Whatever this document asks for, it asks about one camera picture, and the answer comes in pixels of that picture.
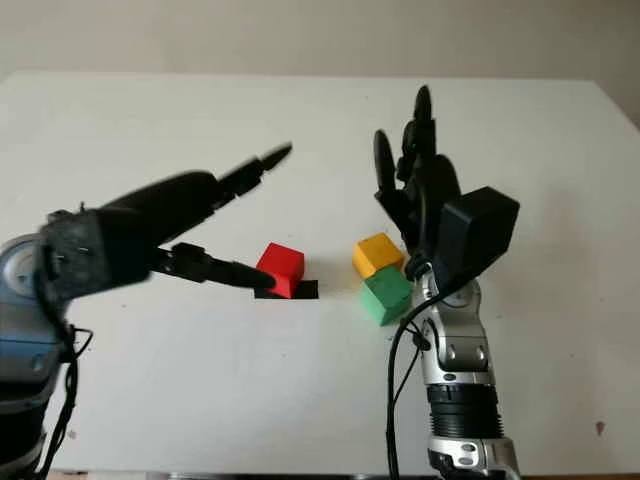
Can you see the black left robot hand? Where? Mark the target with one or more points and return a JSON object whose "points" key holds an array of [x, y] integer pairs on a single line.
{"points": [[170, 205]]}

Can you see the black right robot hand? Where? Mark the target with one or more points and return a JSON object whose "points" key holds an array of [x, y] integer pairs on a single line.
{"points": [[425, 190]]}

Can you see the yellow wooden block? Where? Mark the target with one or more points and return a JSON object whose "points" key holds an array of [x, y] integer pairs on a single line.
{"points": [[375, 252]]}

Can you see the green wooden block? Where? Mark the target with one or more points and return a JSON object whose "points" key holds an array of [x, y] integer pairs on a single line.
{"points": [[385, 297]]}

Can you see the red wooden block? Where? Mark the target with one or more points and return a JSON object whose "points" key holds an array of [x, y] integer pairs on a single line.
{"points": [[282, 265]]}

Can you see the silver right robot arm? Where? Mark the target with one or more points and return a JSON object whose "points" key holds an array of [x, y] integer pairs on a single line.
{"points": [[460, 350]]}

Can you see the black tape mark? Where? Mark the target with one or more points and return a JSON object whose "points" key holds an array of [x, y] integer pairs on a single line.
{"points": [[306, 291]]}

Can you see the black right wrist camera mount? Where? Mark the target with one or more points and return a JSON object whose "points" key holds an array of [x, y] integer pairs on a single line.
{"points": [[480, 230]]}

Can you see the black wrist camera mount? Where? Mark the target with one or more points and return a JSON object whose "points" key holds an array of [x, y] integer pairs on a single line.
{"points": [[90, 255], [480, 230]]}

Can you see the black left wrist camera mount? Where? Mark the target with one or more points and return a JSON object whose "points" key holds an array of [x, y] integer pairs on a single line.
{"points": [[90, 255]]}

